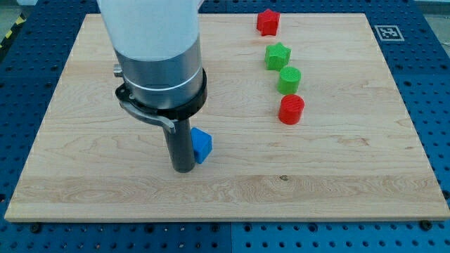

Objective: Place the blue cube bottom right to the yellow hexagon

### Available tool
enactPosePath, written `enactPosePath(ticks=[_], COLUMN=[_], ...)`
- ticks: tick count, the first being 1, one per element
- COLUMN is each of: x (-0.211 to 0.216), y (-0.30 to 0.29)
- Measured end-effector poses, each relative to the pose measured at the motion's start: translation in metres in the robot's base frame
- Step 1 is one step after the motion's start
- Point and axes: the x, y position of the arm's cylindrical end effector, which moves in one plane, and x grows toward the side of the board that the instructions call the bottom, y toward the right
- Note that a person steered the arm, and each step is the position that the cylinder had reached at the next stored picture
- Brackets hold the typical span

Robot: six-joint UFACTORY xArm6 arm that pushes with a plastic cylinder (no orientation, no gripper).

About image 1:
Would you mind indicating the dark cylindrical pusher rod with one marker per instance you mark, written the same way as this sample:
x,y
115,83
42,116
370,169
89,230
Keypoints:
x,y
180,146

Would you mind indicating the blue cube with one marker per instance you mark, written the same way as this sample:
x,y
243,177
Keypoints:
x,y
202,144

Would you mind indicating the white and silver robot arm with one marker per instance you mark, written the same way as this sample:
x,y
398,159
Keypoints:
x,y
157,44

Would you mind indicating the red cylinder block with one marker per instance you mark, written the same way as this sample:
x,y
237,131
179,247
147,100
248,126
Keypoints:
x,y
291,109

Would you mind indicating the green cylinder block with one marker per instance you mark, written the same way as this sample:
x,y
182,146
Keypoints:
x,y
289,80

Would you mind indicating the wooden board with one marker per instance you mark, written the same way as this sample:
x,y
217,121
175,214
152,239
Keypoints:
x,y
353,156

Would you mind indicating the green star block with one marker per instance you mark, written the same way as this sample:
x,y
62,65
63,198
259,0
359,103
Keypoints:
x,y
276,56

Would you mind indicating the red star block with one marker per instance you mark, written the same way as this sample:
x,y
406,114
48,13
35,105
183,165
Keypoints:
x,y
268,22

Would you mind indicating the white fiducial marker tag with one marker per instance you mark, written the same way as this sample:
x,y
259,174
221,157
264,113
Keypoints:
x,y
389,33

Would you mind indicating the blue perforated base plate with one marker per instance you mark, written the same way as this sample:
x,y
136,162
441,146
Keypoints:
x,y
37,51

